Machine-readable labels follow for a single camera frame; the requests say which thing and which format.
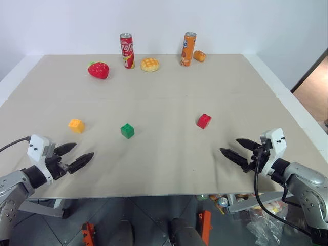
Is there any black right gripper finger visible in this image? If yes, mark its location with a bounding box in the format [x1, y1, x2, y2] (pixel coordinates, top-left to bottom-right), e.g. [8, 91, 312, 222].
[219, 148, 251, 170]
[236, 138, 262, 152]

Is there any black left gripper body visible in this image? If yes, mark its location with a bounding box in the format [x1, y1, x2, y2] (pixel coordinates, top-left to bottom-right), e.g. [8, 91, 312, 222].
[45, 146, 70, 181]

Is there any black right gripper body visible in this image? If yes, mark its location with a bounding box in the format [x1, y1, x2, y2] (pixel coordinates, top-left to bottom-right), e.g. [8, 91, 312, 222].
[241, 145, 271, 175]

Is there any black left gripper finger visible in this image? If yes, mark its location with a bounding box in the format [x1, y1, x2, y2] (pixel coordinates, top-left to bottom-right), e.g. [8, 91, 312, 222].
[54, 142, 78, 156]
[67, 152, 95, 175]

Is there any yellow toy block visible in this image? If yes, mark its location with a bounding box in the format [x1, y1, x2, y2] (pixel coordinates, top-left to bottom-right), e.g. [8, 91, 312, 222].
[68, 118, 86, 134]

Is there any grey metal table foot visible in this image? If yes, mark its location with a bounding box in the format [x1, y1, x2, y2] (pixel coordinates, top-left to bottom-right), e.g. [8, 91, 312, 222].
[18, 197, 65, 218]
[227, 191, 293, 213]

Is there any pile of cans and snacks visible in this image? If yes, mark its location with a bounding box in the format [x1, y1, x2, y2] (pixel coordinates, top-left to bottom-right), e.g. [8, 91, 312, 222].
[196, 193, 257, 215]

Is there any red toy block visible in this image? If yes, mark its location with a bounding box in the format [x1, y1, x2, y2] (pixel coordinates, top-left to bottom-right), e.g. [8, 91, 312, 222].
[196, 113, 213, 129]

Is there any green toy block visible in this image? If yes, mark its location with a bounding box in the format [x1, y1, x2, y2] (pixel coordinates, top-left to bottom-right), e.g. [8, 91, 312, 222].
[120, 122, 135, 140]

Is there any clear plastic bag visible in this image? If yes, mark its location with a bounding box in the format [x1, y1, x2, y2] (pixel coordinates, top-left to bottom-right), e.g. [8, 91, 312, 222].
[245, 204, 312, 246]

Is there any orange clamp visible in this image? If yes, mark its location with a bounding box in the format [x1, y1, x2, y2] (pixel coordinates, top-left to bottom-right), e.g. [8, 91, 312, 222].
[81, 221, 97, 246]
[196, 210, 213, 246]

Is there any dark rounded robot leg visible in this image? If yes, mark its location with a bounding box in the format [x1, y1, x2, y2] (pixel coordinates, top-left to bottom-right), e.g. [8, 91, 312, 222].
[114, 219, 135, 246]
[168, 217, 206, 246]

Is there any red plush strawberry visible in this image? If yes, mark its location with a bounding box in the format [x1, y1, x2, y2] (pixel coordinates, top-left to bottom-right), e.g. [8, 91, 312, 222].
[88, 60, 110, 80]

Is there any small orange toy bread loaf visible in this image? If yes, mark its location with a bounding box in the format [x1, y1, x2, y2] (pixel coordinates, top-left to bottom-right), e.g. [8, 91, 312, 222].
[193, 50, 207, 63]

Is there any orange soda can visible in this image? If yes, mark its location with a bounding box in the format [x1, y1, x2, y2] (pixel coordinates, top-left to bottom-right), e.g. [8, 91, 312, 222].
[180, 32, 198, 67]

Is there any red soda can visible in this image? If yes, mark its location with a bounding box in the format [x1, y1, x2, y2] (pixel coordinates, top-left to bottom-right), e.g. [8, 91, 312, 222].
[119, 33, 136, 69]

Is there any round yellow toy bread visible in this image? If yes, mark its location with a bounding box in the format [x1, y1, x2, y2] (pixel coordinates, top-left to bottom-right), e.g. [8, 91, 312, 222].
[140, 57, 161, 73]

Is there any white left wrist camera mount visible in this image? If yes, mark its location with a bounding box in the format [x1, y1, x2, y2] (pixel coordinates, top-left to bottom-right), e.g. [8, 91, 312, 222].
[26, 134, 56, 182]

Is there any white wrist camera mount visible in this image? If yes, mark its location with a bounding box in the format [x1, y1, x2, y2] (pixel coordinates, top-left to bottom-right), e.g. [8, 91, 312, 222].
[26, 134, 56, 182]
[259, 128, 285, 178]

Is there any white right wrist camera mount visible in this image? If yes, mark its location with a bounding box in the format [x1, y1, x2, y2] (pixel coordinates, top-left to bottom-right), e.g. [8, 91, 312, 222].
[259, 128, 285, 178]

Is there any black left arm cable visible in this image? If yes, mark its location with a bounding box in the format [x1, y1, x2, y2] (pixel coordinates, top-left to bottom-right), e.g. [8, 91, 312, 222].
[0, 137, 31, 153]

